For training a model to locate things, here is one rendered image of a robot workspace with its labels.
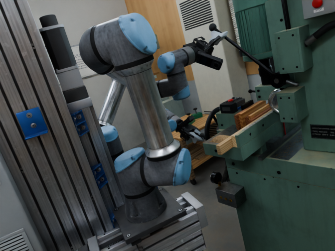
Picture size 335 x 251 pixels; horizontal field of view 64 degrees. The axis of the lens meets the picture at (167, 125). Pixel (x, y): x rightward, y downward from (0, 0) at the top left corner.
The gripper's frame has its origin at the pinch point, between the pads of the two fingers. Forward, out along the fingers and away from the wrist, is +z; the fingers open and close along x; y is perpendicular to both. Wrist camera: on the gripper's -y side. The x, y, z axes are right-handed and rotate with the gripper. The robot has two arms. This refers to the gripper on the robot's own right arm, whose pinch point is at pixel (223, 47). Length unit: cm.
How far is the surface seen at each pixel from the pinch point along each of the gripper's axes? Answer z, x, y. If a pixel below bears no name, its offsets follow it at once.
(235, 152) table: -22.1, 22.0, -36.5
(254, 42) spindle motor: 4.4, -8.1, -10.7
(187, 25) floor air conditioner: 117, 72, 117
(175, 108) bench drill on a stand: 116, 180, 97
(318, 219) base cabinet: -10, 31, -76
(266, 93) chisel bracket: 8.7, 11.2, -25.9
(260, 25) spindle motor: 6.0, -14.5, -9.2
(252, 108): 6.4, 20.9, -24.7
